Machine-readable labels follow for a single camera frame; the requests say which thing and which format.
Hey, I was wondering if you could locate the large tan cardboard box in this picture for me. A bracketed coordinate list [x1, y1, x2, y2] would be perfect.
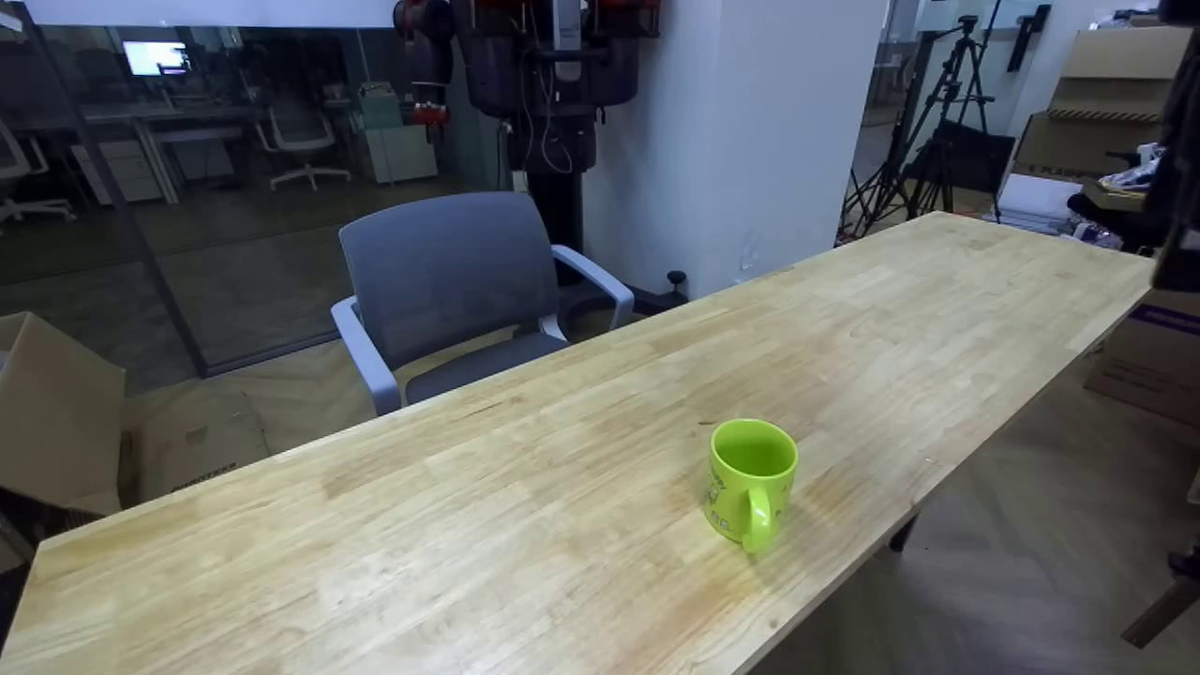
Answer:
[1008, 21, 1200, 181]

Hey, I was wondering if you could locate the white low cabinet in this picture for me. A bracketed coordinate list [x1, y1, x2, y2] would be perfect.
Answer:
[355, 79, 444, 189]

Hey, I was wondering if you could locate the wooden plank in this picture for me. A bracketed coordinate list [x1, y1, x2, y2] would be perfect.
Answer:
[1117, 542, 1200, 652]

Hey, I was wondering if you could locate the grey chair with white arms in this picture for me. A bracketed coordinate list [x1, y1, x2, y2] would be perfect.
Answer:
[328, 187, 638, 414]

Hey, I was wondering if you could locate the white box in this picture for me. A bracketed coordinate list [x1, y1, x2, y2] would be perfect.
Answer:
[993, 169, 1088, 234]

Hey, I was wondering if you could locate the grey office desk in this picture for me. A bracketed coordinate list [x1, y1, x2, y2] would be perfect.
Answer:
[69, 102, 260, 207]

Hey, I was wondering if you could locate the upright brown cardboard box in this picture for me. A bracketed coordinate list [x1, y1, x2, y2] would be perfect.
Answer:
[0, 308, 130, 519]

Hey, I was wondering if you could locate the cardboard box with purple tape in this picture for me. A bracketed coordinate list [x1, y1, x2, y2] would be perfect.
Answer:
[1080, 284, 1200, 443]

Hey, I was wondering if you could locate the flat brown cardboard box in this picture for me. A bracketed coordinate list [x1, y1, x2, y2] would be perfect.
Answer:
[118, 372, 380, 509]

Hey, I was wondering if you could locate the lit computer monitor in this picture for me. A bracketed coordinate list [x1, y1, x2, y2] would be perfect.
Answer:
[119, 38, 193, 82]

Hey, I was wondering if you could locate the white swivel office chair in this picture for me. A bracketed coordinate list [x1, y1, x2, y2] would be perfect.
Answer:
[253, 98, 355, 196]

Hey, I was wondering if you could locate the black camera tripod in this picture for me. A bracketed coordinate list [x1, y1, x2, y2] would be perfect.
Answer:
[835, 9, 1005, 242]

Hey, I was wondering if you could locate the black and red machine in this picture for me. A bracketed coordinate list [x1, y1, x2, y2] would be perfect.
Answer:
[392, 0, 668, 181]

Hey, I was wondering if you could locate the black chair seat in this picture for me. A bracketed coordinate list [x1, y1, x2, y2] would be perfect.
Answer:
[905, 116, 1019, 207]

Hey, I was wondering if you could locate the green ceramic mug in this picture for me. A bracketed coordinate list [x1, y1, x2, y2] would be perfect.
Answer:
[705, 414, 804, 554]

